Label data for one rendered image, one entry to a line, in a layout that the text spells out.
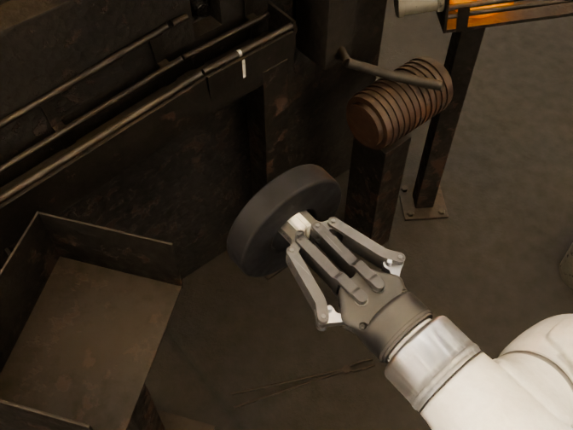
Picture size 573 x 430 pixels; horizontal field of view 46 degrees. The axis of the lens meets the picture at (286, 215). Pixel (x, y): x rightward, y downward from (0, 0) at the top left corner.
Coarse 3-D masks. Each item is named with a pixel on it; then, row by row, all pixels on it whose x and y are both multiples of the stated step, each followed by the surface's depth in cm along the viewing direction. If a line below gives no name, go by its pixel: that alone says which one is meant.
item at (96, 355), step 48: (48, 240) 98; (96, 240) 95; (144, 240) 92; (0, 288) 89; (48, 288) 100; (96, 288) 100; (144, 288) 100; (0, 336) 91; (48, 336) 96; (96, 336) 96; (144, 336) 96; (0, 384) 93; (48, 384) 92; (96, 384) 92; (144, 384) 115
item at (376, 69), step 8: (344, 48) 132; (344, 56) 130; (344, 64) 131; (352, 64) 130; (360, 64) 130; (368, 64) 131; (368, 72) 132; (376, 72) 132; (384, 72) 132; (392, 72) 133; (392, 80) 134; (400, 80) 133; (408, 80) 133; (416, 80) 133; (424, 80) 133; (432, 80) 133; (440, 80) 133; (432, 88) 134; (440, 88) 133
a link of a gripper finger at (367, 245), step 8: (328, 224) 77; (336, 224) 76; (344, 224) 76; (336, 232) 78; (344, 232) 76; (352, 232) 76; (344, 240) 77; (352, 240) 76; (360, 240) 75; (368, 240) 75; (352, 248) 77; (360, 248) 76; (368, 248) 75; (376, 248) 75; (384, 248) 75; (368, 256) 76; (376, 256) 75; (384, 256) 74; (392, 256) 74; (400, 256) 74; (376, 264) 76; (400, 264) 75
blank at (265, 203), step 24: (312, 168) 76; (264, 192) 73; (288, 192) 73; (312, 192) 75; (336, 192) 80; (240, 216) 74; (264, 216) 72; (288, 216) 75; (312, 216) 81; (240, 240) 74; (264, 240) 75; (240, 264) 77; (264, 264) 80
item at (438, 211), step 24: (456, 48) 139; (456, 72) 144; (456, 96) 150; (432, 120) 161; (456, 120) 156; (432, 144) 163; (432, 168) 170; (408, 192) 187; (432, 192) 178; (408, 216) 182; (432, 216) 182
